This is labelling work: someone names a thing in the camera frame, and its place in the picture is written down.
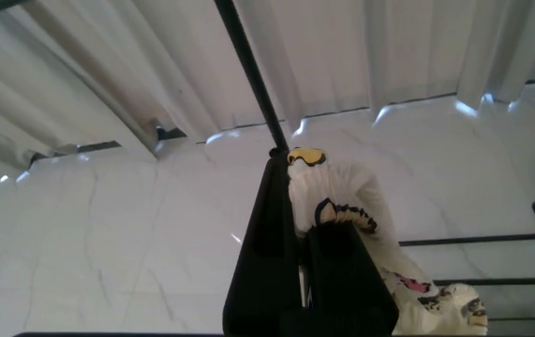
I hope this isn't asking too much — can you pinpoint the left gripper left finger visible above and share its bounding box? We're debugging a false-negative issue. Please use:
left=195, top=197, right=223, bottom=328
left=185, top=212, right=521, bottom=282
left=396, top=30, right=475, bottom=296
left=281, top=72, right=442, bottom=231
left=222, top=149, right=306, bottom=337

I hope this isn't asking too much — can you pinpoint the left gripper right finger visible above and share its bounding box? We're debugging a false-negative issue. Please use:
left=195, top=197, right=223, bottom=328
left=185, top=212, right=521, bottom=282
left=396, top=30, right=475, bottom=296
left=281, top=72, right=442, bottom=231
left=285, top=222, right=399, bottom=337

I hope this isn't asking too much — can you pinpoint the cream printed garment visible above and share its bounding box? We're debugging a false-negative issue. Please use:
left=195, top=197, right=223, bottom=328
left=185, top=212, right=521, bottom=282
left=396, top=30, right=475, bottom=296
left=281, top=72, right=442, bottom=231
left=287, top=146, right=489, bottom=336

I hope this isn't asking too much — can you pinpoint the black clothes rack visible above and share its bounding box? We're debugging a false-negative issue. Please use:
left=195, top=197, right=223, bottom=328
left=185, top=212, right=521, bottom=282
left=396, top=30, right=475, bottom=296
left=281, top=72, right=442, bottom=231
left=0, top=0, right=535, bottom=324

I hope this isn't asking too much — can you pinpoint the white curtain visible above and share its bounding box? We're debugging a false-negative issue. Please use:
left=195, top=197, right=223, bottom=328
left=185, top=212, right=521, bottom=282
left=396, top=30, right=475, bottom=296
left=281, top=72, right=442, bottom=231
left=0, top=0, right=535, bottom=183

